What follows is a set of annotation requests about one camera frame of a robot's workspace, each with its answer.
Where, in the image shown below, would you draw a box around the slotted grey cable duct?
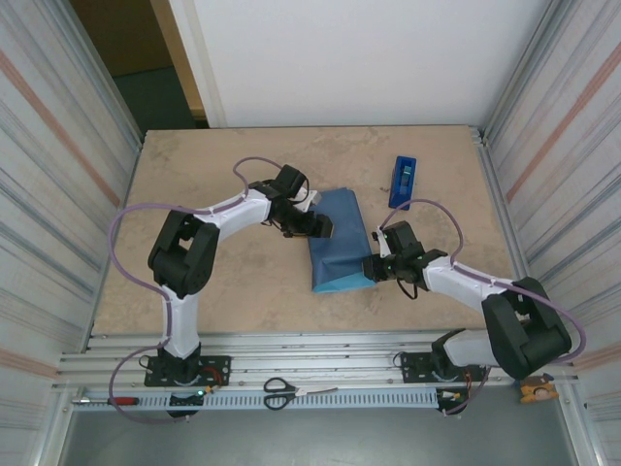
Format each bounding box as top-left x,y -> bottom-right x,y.
72,389 -> 441,410

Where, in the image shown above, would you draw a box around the blue tape dispenser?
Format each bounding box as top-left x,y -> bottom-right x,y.
387,154 -> 420,213

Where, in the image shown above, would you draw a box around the small yellow toy figure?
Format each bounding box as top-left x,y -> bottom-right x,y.
515,372 -> 560,404

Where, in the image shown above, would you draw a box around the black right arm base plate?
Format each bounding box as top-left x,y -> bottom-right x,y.
399,350 -> 487,385

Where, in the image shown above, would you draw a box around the red handled screwdriver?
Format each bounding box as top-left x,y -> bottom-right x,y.
72,395 -> 141,408

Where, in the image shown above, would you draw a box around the blue cloth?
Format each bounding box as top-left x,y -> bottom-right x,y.
306,187 -> 377,295

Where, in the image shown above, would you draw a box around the aluminium frame rails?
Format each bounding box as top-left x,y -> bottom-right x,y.
54,331 -> 581,390

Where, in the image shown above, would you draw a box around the black handled scissors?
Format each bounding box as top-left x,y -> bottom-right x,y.
262,377 -> 340,412

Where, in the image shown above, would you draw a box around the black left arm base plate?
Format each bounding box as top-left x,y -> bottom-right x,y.
144,354 -> 232,388

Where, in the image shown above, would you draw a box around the white door frame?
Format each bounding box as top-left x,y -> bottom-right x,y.
167,0 -> 228,129

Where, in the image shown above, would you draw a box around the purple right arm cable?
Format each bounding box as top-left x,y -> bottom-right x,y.
378,197 -> 587,417

